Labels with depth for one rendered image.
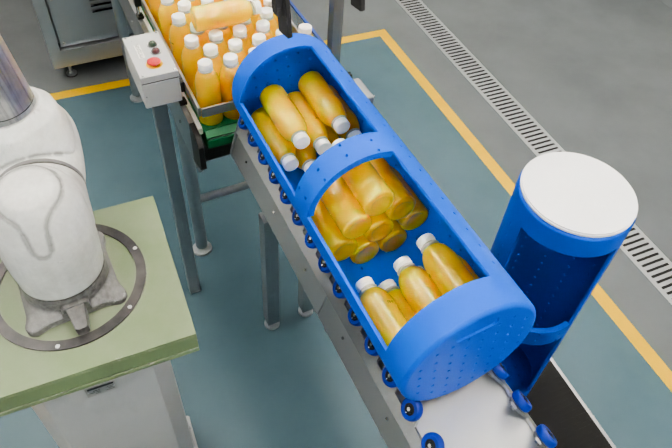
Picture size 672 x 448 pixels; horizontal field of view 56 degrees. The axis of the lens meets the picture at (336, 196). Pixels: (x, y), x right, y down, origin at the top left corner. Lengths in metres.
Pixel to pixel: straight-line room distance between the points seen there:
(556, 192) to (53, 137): 1.10
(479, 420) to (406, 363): 0.28
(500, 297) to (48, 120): 0.85
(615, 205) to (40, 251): 1.23
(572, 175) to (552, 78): 2.23
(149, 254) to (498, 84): 2.69
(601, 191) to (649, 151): 1.96
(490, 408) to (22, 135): 1.01
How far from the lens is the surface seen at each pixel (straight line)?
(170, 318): 1.24
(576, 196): 1.60
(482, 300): 1.08
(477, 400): 1.34
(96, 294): 1.27
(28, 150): 1.23
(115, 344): 1.23
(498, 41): 4.05
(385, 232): 1.37
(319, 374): 2.35
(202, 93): 1.77
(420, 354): 1.07
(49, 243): 1.13
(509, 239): 1.65
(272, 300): 2.28
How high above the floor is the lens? 2.10
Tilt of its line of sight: 47 degrees down
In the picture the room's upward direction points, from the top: 5 degrees clockwise
